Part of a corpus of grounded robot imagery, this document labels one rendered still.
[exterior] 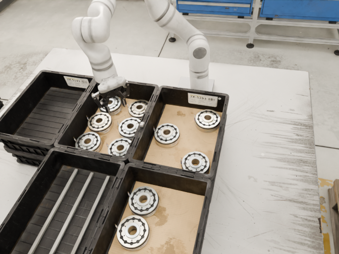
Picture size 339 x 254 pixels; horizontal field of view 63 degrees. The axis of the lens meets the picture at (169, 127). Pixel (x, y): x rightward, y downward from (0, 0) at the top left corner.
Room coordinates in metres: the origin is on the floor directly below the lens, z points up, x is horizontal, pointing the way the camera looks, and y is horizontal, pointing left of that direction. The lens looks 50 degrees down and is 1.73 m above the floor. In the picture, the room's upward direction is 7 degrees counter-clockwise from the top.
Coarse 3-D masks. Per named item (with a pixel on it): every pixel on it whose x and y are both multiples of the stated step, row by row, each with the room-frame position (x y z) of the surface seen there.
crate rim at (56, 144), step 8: (88, 96) 0.89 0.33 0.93; (152, 96) 0.84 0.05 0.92; (80, 104) 0.84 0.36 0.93; (144, 112) 0.75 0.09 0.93; (72, 120) 0.76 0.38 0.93; (64, 128) 0.72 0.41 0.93; (136, 136) 0.64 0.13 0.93; (56, 144) 0.64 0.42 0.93; (88, 152) 0.59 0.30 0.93; (96, 152) 0.59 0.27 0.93; (128, 152) 0.57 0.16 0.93; (120, 160) 0.54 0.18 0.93; (128, 160) 0.54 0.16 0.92
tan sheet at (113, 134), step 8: (128, 104) 0.91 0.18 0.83; (96, 112) 0.88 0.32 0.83; (120, 112) 0.86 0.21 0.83; (128, 112) 0.86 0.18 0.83; (112, 120) 0.82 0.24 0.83; (120, 120) 0.81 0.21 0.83; (88, 128) 0.79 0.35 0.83; (112, 128) 0.78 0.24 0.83; (104, 136) 0.74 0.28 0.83; (112, 136) 0.73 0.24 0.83; (120, 136) 0.73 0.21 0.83; (104, 144) 0.69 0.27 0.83; (104, 152) 0.65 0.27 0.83
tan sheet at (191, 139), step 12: (168, 108) 0.85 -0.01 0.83; (180, 108) 0.84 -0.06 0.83; (192, 108) 0.83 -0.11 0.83; (168, 120) 0.78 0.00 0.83; (180, 120) 0.77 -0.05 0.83; (192, 120) 0.76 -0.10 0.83; (180, 132) 0.71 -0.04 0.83; (192, 132) 0.70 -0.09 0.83; (216, 132) 0.69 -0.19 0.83; (156, 144) 0.66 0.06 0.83; (180, 144) 0.65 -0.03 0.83; (192, 144) 0.64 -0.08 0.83; (204, 144) 0.63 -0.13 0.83; (156, 156) 0.60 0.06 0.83; (168, 156) 0.60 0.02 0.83; (180, 156) 0.59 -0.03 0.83; (180, 168) 0.54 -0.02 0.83
